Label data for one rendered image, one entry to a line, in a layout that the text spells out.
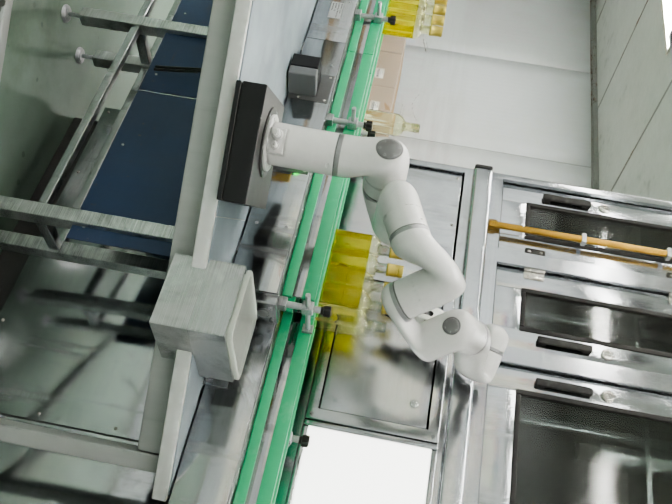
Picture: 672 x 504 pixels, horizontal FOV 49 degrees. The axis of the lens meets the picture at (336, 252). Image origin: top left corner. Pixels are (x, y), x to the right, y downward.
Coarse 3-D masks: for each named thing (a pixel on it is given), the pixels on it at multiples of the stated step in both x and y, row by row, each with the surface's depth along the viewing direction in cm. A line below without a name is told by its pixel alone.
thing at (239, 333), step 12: (252, 276) 157; (240, 288) 152; (252, 288) 160; (240, 300) 150; (252, 300) 164; (240, 312) 170; (252, 312) 169; (240, 324) 170; (252, 324) 171; (228, 336) 146; (240, 336) 169; (228, 348) 149; (240, 348) 167; (240, 360) 165; (240, 372) 164
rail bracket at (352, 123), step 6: (354, 108) 199; (330, 114) 204; (354, 114) 200; (324, 120) 204; (330, 120) 203; (336, 120) 204; (342, 120) 203; (348, 120) 203; (354, 120) 202; (348, 126) 204; (354, 126) 203; (360, 126) 203; (366, 126) 203; (372, 126) 204
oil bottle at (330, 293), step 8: (328, 288) 188; (336, 288) 188; (344, 288) 188; (352, 288) 189; (320, 296) 187; (328, 296) 187; (336, 296) 187; (344, 296) 187; (352, 296) 187; (360, 296) 187; (368, 296) 188; (344, 304) 186; (352, 304) 186; (360, 304) 186; (368, 304) 187
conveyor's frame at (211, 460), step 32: (320, 0) 232; (352, 0) 233; (320, 32) 224; (320, 128) 202; (288, 192) 189; (256, 224) 183; (288, 224) 183; (256, 256) 178; (288, 256) 179; (256, 288) 173; (256, 320) 179; (256, 352) 174; (256, 384) 169; (224, 416) 165; (192, 448) 160; (224, 448) 161; (192, 480) 157; (224, 480) 157
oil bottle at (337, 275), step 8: (328, 264) 193; (328, 272) 191; (336, 272) 191; (344, 272) 191; (352, 272) 191; (360, 272) 191; (368, 272) 192; (328, 280) 190; (336, 280) 190; (344, 280) 190; (352, 280) 190; (360, 280) 190; (368, 280) 190; (360, 288) 189; (368, 288) 190
